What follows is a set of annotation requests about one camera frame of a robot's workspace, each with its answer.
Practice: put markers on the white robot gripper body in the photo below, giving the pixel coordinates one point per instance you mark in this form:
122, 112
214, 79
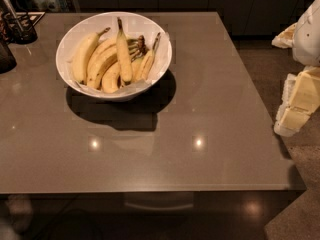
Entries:
308, 37

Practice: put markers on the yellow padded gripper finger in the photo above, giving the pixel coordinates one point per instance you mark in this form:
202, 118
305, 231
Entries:
284, 40
300, 99

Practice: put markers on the single yellow banana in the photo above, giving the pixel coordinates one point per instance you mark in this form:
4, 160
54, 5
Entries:
123, 56

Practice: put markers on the white paper bowl liner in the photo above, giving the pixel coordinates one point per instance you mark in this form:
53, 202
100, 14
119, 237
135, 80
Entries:
88, 62

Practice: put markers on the right yellow banana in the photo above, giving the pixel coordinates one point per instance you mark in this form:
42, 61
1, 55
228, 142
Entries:
148, 60

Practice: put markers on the white ceramic bowl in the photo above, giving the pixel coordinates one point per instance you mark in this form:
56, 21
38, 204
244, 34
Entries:
134, 25

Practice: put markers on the lower bunch yellow banana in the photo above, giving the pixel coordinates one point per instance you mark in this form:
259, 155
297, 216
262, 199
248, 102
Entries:
111, 81

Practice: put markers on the bunch yellow banana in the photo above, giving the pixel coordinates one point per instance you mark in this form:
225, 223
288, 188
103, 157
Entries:
132, 45
100, 65
111, 81

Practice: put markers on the upper bunch yellow banana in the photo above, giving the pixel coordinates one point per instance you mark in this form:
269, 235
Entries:
132, 45

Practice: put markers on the middle bunch yellow banana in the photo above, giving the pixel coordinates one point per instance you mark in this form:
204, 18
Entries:
100, 65

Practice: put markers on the far left yellow banana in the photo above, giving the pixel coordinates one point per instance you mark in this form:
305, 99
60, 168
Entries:
83, 53

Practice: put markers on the dark glass jar with utensils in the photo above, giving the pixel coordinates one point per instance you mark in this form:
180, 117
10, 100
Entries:
20, 26

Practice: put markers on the dark round container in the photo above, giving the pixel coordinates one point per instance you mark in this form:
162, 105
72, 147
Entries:
7, 59

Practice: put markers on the metal drawer handle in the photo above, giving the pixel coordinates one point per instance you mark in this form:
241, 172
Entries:
160, 201

